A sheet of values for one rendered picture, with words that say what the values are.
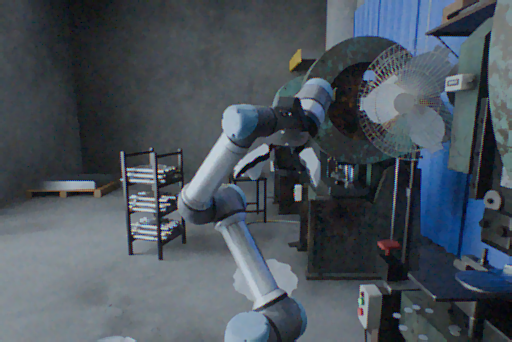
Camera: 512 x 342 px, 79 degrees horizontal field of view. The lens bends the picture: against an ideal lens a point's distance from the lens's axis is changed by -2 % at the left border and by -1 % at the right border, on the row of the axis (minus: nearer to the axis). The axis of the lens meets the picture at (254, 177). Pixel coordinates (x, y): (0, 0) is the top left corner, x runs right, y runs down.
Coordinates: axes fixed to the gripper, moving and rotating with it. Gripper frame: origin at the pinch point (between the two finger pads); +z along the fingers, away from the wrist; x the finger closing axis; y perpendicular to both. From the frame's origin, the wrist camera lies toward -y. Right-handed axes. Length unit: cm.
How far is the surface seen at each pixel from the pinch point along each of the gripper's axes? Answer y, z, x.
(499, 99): -8.8, -13.0, -31.7
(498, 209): 36, -35, -46
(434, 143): 67, -102, -37
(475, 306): 51, -14, -43
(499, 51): -14.4, -16.2, -30.6
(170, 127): 318, -437, 453
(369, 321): 78, -14, -18
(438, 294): 45, -11, -33
